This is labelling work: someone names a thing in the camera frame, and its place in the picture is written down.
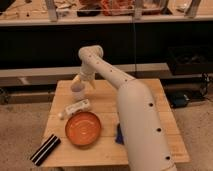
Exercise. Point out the blue cloth object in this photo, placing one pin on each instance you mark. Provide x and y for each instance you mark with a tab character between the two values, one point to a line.
119	136

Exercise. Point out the dark blue device on floor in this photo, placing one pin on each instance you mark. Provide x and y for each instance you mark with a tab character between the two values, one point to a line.
177	99

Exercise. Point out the long workbench shelf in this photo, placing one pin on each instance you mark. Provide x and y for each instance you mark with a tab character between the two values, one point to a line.
82	12

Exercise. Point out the orange bowl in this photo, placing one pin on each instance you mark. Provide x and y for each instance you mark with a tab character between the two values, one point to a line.
83	129

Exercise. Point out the wooden table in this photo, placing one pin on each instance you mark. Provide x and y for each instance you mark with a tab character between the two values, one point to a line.
106	152

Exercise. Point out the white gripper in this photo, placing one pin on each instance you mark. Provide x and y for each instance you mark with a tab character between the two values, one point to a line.
87	74

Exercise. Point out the black bin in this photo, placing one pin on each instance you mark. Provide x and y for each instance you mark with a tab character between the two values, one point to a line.
187	60

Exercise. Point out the black striped rectangular block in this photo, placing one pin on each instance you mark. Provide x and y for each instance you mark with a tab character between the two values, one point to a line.
45	150

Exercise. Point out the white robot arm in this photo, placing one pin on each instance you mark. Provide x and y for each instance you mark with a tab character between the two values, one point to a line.
144	138

